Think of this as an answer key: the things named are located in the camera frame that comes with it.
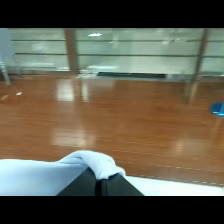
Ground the pale blue shirt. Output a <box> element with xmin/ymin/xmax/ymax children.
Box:
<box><xmin>0</xmin><ymin>150</ymin><xmax>224</xmax><ymax>197</ymax></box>

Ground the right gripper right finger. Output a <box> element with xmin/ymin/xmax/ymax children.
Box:
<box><xmin>99</xmin><ymin>172</ymin><xmax>145</xmax><ymax>197</ymax></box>

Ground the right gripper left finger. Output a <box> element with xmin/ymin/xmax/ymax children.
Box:
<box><xmin>56</xmin><ymin>167</ymin><xmax>98</xmax><ymax>197</ymax></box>

